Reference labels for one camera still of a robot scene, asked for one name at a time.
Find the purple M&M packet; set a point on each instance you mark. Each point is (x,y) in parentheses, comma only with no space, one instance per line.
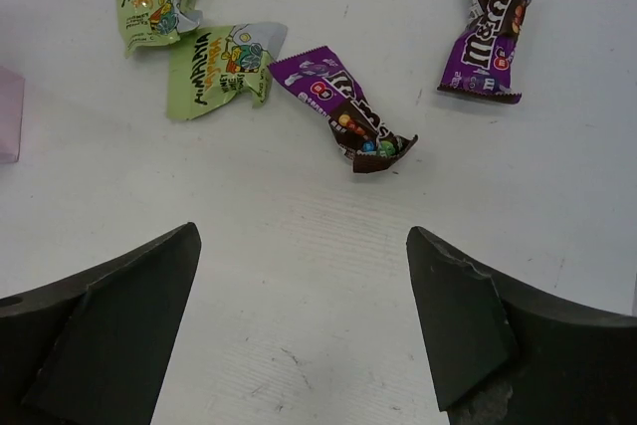
(480,62)
(319,79)

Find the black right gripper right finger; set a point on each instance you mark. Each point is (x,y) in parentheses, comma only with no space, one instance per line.
(503,352)

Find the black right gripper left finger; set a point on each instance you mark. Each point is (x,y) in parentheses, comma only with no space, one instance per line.
(94,347)

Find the pink paper bag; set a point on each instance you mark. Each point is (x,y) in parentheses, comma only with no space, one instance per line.
(12,87)

